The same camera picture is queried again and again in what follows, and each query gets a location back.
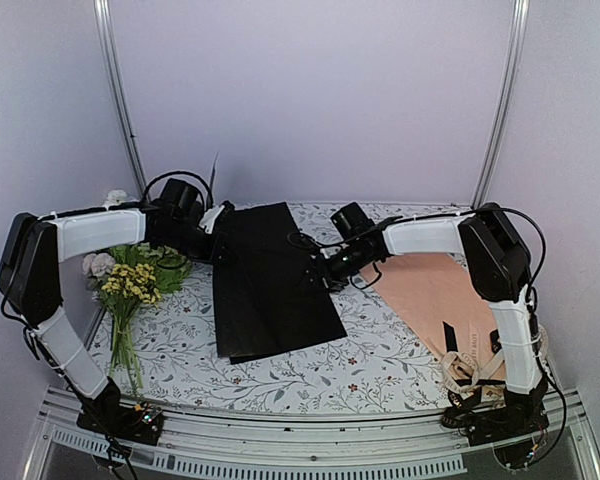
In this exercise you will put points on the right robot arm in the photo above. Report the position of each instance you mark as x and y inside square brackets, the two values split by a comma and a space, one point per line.
[498, 261]

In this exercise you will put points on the green leafy flower bunch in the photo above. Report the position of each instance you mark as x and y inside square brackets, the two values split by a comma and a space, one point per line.
[171, 269]

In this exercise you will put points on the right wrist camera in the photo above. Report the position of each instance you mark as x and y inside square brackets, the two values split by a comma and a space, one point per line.
[351, 221]

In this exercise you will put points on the right aluminium frame post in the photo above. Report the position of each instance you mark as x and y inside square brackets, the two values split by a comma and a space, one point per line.
[511, 69]

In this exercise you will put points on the aluminium frame post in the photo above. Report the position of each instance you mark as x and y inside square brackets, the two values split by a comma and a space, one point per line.
[511, 69]
[106, 36]

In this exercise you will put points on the cream printed ribbon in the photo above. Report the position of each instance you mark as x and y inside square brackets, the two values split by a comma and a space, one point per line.
[521, 348]

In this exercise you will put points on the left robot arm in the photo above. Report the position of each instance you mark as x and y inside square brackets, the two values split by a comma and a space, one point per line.
[31, 280]

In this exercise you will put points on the pink wrapping paper sheet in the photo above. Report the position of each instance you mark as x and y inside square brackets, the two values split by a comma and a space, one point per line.
[423, 289]

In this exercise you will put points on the black wrapping paper sheet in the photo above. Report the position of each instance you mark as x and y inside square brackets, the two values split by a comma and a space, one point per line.
[267, 296]

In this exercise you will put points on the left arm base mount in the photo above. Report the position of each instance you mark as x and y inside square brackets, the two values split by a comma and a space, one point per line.
[142, 425]

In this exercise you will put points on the yellow small flower bunch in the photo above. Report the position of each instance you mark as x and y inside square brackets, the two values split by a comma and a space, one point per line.
[130, 285]

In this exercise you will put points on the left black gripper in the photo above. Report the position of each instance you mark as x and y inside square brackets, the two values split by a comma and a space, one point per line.
[211, 253]

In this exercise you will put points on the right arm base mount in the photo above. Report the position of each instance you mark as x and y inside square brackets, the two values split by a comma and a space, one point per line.
[521, 415]

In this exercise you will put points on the floral patterned tablecloth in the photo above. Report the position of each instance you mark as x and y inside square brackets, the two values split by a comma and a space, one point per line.
[381, 366]

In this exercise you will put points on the left aluminium frame post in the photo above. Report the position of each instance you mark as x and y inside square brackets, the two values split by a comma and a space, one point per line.
[106, 36]

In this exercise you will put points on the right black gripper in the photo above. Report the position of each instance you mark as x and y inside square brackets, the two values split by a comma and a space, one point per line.
[333, 281]

